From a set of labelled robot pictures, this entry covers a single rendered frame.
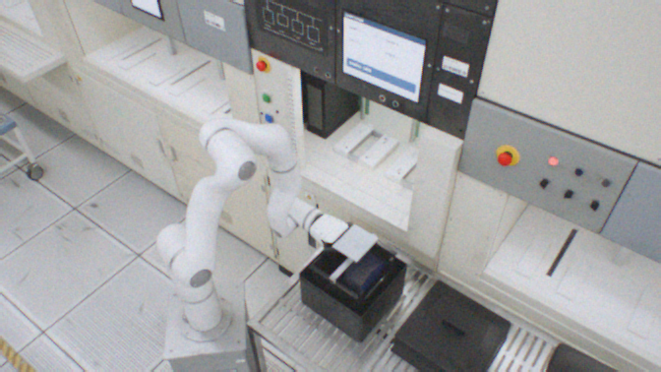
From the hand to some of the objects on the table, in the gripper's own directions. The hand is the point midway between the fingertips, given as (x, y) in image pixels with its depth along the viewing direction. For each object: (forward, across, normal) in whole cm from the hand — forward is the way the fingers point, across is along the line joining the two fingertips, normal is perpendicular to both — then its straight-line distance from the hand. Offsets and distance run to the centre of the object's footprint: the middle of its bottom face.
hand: (352, 245), depth 181 cm
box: (+82, 0, +30) cm, 88 cm away
